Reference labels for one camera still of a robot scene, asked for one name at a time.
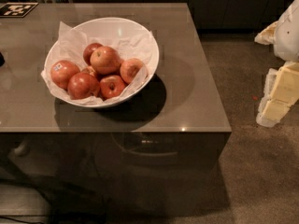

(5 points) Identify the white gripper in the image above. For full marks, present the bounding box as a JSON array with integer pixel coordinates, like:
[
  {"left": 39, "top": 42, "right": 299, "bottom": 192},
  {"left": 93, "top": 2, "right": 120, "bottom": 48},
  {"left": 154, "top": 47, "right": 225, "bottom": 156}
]
[{"left": 254, "top": 0, "right": 299, "bottom": 128}]

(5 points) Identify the small hidden middle apple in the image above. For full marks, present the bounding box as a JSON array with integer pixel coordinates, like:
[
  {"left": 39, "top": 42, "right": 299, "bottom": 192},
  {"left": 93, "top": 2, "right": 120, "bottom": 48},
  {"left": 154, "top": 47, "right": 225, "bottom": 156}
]
[{"left": 82, "top": 66, "right": 98, "bottom": 78}]

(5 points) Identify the back dark red apple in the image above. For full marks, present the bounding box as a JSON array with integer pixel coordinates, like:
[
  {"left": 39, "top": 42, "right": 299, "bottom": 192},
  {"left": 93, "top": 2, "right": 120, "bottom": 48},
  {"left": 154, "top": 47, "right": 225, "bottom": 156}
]
[{"left": 83, "top": 43, "right": 102, "bottom": 65}]

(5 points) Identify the left red apple with sticker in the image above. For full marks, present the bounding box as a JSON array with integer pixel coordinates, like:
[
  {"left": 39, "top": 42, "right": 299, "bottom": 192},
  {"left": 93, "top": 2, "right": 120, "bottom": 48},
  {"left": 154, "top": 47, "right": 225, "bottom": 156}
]
[{"left": 50, "top": 60, "right": 80, "bottom": 90}]

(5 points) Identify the white tissue paper liner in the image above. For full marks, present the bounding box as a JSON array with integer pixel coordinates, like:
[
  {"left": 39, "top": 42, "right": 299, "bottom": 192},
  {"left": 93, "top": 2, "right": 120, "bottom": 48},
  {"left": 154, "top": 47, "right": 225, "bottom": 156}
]
[{"left": 40, "top": 21, "right": 155, "bottom": 106}]

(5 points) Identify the dark object at left edge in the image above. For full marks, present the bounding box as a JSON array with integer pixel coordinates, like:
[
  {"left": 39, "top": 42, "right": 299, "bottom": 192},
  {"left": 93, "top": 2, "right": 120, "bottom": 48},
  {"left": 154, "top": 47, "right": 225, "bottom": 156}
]
[{"left": 0, "top": 52, "right": 5, "bottom": 67}]

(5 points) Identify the black white fiducial marker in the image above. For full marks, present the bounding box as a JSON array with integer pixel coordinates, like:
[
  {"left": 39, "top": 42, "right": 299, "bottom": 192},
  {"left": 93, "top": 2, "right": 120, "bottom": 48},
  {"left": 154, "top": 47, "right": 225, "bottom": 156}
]
[{"left": 0, "top": 2, "right": 37, "bottom": 18}]

